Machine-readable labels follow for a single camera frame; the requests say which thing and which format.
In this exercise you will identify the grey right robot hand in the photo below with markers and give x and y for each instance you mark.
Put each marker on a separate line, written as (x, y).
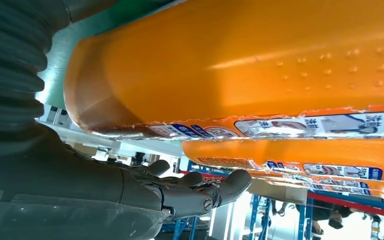
(62, 185)

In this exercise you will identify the brown cardboard box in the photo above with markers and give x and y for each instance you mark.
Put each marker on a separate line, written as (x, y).
(278, 193)

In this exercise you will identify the person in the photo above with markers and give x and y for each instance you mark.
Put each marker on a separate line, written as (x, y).
(328, 212)

